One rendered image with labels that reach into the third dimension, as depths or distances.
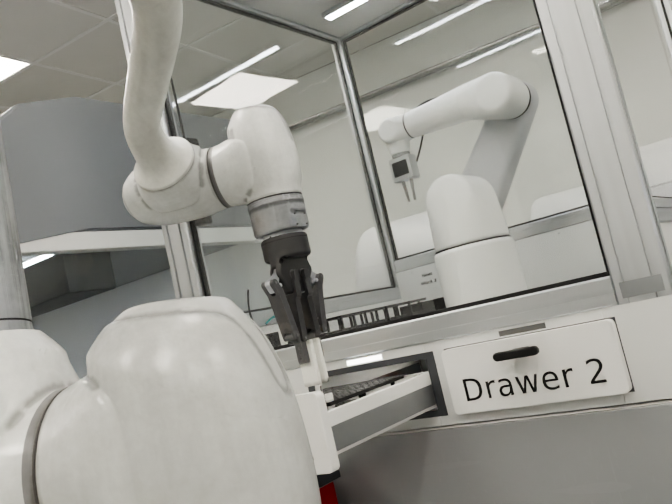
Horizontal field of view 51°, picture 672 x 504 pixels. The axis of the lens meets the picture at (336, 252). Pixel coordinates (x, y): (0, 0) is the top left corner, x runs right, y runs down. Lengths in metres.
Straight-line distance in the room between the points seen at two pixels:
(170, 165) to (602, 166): 0.65
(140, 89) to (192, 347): 0.54
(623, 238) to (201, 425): 0.77
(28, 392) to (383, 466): 0.86
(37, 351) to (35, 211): 1.27
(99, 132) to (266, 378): 1.62
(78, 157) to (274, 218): 1.03
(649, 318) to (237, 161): 0.65
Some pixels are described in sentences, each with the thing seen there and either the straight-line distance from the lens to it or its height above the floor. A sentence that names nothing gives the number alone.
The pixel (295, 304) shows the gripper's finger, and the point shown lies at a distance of 1.10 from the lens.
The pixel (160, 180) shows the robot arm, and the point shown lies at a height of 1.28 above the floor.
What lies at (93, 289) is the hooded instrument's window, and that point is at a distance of 1.97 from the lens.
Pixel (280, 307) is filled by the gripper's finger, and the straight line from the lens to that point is 1.08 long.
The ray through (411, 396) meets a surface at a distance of 1.21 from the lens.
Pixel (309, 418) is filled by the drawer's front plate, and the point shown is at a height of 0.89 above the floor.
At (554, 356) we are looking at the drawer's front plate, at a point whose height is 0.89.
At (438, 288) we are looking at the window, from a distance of 1.26.
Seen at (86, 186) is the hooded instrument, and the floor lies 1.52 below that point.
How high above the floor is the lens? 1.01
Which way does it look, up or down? 6 degrees up
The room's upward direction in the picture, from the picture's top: 13 degrees counter-clockwise
